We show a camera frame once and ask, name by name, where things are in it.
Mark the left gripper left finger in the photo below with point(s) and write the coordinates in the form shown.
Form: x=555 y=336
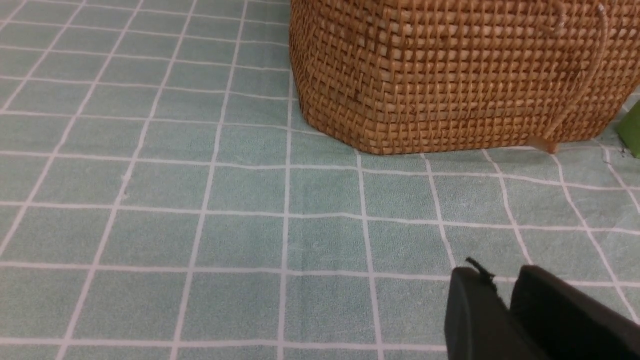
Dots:
x=478 y=324

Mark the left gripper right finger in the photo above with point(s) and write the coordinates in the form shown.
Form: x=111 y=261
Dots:
x=565 y=323

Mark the green foam cube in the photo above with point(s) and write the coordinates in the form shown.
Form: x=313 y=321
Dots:
x=628 y=130

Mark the woven wicker basket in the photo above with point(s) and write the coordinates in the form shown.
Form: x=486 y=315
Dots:
x=420 y=76

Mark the checkered green tablecloth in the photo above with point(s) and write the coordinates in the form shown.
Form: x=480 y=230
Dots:
x=162 y=198

